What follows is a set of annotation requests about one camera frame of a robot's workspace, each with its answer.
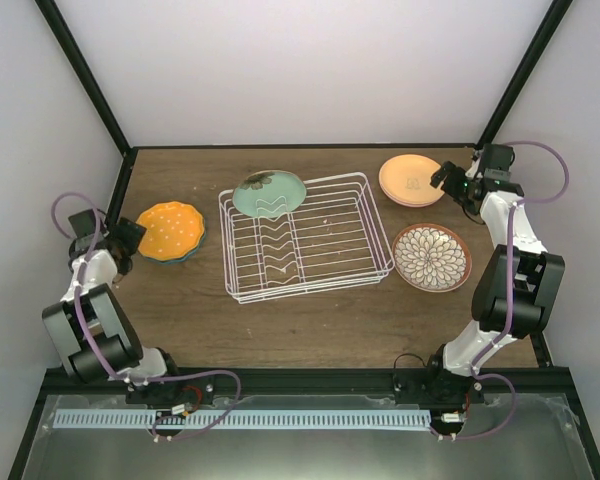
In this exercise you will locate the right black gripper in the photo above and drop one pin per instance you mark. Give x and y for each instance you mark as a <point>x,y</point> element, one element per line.
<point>449,186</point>

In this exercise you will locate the black enclosure frame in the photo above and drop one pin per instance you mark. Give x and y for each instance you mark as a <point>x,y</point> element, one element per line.
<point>544,378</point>

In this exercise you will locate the orange dotted plate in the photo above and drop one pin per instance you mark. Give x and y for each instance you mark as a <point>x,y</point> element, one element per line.
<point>173,231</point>

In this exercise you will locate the flower pattern brown-rim plate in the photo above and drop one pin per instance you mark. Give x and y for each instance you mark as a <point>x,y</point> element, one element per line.
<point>431,258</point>

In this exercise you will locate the light blue slotted cable duct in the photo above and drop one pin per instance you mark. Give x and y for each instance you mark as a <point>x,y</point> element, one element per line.
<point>135,419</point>

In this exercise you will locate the pink bear plate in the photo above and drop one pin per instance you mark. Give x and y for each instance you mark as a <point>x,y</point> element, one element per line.
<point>420,204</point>

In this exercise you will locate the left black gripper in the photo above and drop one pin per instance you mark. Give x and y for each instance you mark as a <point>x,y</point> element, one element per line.
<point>133,233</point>

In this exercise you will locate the white wire dish rack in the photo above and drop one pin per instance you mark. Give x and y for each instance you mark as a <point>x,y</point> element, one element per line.
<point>333,240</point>

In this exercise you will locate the beige bear plate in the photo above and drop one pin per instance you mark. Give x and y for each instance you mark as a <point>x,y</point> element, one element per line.
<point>408,176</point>

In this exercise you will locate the teal dotted plate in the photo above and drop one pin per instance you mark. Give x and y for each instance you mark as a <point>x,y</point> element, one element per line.
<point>190,255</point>

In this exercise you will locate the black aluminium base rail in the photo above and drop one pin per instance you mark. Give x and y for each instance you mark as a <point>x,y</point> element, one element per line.
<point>408,385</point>

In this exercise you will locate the green floral plate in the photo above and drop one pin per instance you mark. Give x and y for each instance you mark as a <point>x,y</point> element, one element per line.
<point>269,194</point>

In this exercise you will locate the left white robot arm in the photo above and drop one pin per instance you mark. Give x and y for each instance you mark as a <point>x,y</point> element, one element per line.
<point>92,334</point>

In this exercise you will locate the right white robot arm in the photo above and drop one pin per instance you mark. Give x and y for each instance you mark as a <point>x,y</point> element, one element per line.
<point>517,291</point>

